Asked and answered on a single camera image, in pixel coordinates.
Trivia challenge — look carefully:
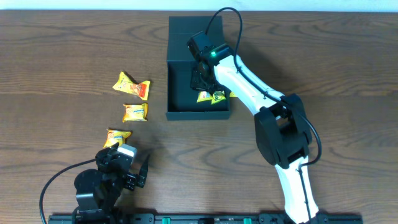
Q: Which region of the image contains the yellow chocolate snack packet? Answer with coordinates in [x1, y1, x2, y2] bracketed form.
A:
[197, 91, 213, 103]

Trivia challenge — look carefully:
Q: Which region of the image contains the green yellow snack packet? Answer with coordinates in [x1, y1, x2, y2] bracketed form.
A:
[211, 91, 226, 105]

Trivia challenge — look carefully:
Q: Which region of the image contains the yellow chocolate wafer packet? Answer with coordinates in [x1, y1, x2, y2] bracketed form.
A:
[229, 92, 237, 98]

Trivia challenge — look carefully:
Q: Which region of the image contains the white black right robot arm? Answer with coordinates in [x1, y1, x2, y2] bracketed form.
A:
[187, 32, 320, 223]

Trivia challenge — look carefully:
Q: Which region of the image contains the yellow biscuit packet near gripper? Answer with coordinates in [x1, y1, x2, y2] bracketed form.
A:
[103, 129, 132, 148]

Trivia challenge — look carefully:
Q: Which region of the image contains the dark green open box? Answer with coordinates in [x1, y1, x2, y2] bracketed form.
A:
[166, 16, 231, 121]

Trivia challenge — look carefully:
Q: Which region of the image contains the yellow biscuit snack packet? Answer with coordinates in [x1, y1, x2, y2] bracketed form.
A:
[123, 103, 148, 123]

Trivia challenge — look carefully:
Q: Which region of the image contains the yellow orange snack packet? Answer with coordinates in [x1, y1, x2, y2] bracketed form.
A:
[113, 72, 150, 101]

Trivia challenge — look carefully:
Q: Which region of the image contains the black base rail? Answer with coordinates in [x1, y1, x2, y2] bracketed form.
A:
[48, 212, 364, 224]

